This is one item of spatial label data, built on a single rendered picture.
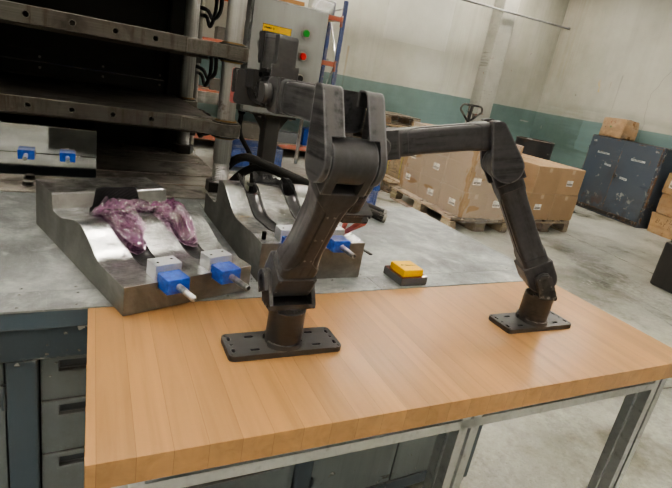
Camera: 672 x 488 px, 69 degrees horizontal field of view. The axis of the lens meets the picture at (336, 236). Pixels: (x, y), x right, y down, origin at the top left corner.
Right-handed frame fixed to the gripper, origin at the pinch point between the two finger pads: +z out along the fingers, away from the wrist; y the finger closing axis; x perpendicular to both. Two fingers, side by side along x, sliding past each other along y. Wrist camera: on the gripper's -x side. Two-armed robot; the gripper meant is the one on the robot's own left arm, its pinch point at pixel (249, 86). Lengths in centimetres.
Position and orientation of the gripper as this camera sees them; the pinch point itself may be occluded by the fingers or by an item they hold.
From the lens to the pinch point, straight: 110.2
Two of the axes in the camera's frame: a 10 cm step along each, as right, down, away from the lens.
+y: -8.9, -0.2, -4.5
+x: -1.6, 9.4, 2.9
